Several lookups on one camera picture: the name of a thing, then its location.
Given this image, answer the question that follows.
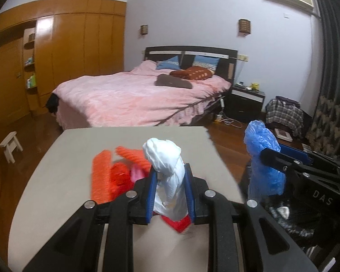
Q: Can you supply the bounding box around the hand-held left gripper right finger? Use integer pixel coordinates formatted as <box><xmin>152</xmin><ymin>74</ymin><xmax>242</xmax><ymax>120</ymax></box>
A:
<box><xmin>184</xmin><ymin>163</ymin><xmax>319</xmax><ymax>272</ymax></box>

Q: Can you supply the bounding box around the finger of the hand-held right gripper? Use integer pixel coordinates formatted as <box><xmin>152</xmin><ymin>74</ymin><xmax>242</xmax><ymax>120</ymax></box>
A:
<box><xmin>259</xmin><ymin>148</ymin><xmax>340</xmax><ymax>183</ymax></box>
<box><xmin>279</xmin><ymin>144</ymin><xmax>340</xmax><ymax>175</ymax></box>

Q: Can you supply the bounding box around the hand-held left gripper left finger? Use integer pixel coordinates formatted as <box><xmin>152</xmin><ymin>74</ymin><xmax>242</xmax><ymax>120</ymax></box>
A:
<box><xmin>22</xmin><ymin>170</ymin><xmax>158</xmax><ymax>272</ymax></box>

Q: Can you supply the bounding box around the blue plastic bag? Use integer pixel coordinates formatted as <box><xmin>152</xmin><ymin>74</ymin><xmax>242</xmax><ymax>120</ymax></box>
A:
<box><xmin>243</xmin><ymin>120</ymin><xmax>287</xmax><ymax>202</ymax></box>

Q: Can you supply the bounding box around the pink mesh cloth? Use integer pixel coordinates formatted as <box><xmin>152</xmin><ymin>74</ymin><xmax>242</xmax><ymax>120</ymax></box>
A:
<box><xmin>131</xmin><ymin>165</ymin><xmax>146</xmax><ymax>184</ymax></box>

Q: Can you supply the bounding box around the bin with black bag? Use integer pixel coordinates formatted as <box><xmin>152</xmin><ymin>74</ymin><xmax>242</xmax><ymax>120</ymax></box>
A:
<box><xmin>238</xmin><ymin>164</ymin><xmax>340</xmax><ymax>261</ymax></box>

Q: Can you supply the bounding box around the white plastic bag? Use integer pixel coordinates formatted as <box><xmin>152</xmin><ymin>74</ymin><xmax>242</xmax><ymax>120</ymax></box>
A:
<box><xmin>142</xmin><ymin>138</ymin><xmax>189</xmax><ymax>222</ymax></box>

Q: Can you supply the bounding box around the orange mesh net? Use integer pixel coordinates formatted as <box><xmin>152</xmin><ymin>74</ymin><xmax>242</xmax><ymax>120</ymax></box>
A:
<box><xmin>91</xmin><ymin>150</ymin><xmax>114</xmax><ymax>205</ymax></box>
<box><xmin>115</xmin><ymin>146</ymin><xmax>152</xmax><ymax>173</ymax></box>

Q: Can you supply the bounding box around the pink and white scale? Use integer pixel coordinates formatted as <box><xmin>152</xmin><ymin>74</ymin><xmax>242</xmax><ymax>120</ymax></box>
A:
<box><xmin>274</xmin><ymin>128</ymin><xmax>294</xmax><ymax>142</ymax></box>

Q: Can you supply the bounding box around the red mesh cloth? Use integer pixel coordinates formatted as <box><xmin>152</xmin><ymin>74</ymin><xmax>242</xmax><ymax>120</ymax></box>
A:
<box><xmin>110</xmin><ymin>161</ymin><xmax>135</xmax><ymax>199</ymax></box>

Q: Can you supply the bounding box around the plaid cloth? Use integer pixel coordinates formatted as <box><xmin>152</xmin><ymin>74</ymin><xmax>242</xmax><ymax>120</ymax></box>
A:
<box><xmin>265</xmin><ymin>98</ymin><xmax>304</xmax><ymax>138</ymax></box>

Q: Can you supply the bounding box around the white crumpled paper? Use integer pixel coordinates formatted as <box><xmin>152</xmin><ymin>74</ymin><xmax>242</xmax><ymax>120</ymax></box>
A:
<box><xmin>272</xmin><ymin>206</ymin><xmax>290</xmax><ymax>219</ymax></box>

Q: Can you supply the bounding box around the dark nightstand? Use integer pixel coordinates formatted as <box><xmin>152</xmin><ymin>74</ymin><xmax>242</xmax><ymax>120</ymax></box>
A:
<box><xmin>231</xmin><ymin>84</ymin><xmax>266</xmax><ymax>116</ymax></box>

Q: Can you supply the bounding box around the patterned curtain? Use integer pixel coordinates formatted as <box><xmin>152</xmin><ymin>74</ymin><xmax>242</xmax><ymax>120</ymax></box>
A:
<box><xmin>309</xmin><ymin>0</ymin><xmax>340</xmax><ymax>163</ymax></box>

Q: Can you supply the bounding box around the pink blanket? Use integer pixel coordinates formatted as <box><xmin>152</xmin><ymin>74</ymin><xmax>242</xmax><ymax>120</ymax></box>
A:
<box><xmin>52</xmin><ymin>60</ymin><xmax>232</xmax><ymax>127</ymax></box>

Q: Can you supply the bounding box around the brown cushion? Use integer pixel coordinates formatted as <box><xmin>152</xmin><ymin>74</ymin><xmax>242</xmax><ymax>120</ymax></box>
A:
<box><xmin>154</xmin><ymin>74</ymin><xmax>194</xmax><ymax>90</ymax></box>

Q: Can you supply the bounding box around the red-brown dotted pillow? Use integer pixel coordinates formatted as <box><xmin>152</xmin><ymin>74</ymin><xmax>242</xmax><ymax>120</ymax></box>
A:
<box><xmin>170</xmin><ymin>66</ymin><xmax>215</xmax><ymax>81</ymax></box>

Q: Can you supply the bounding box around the blue pillow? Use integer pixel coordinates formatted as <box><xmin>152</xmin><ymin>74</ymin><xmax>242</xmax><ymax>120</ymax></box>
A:
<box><xmin>156</xmin><ymin>56</ymin><xmax>180</xmax><ymax>70</ymax></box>
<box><xmin>192</xmin><ymin>55</ymin><xmax>220</xmax><ymax>73</ymax></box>

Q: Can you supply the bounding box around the dark wooden bed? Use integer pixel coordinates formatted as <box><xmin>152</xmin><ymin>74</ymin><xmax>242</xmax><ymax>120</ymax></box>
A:
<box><xmin>52</xmin><ymin>46</ymin><xmax>238</xmax><ymax>128</ymax></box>

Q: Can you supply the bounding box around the black cloth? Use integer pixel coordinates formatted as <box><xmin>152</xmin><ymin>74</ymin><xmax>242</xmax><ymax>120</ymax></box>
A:
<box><xmin>46</xmin><ymin>93</ymin><xmax>61</xmax><ymax>116</ymax></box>

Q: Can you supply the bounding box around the white wooden stool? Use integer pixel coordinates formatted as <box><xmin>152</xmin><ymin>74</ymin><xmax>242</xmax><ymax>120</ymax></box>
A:
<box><xmin>0</xmin><ymin>131</ymin><xmax>20</xmax><ymax>164</ymax></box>

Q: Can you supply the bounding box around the wooden wardrobe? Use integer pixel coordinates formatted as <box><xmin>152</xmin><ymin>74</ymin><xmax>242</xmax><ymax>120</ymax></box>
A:
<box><xmin>0</xmin><ymin>0</ymin><xmax>127</xmax><ymax>121</ymax></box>

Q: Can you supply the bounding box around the white cable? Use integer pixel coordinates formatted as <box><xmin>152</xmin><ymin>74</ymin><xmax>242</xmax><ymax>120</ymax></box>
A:
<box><xmin>222</xmin><ymin>117</ymin><xmax>243</xmax><ymax>128</ymax></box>

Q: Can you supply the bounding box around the large wall lamp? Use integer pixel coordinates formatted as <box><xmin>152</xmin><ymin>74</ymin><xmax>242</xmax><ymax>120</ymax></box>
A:
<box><xmin>238</xmin><ymin>19</ymin><xmax>251</xmax><ymax>37</ymax></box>

